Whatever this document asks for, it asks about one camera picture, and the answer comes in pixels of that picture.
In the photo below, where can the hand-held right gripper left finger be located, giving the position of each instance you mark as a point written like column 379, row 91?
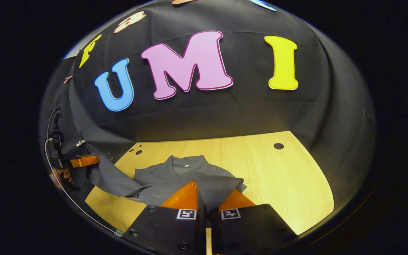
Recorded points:
column 168, row 230

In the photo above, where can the copper cloth clip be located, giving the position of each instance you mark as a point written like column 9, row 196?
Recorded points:
column 68, row 79

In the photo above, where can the small white clip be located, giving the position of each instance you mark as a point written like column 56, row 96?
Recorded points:
column 80, row 143

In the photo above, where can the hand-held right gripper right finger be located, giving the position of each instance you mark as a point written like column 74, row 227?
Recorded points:
column 253, row 230

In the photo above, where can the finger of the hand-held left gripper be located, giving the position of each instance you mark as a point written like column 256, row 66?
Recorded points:
column 85, row 161

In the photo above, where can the grey shirt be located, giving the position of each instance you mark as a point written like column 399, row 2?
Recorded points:
column 190, row 180

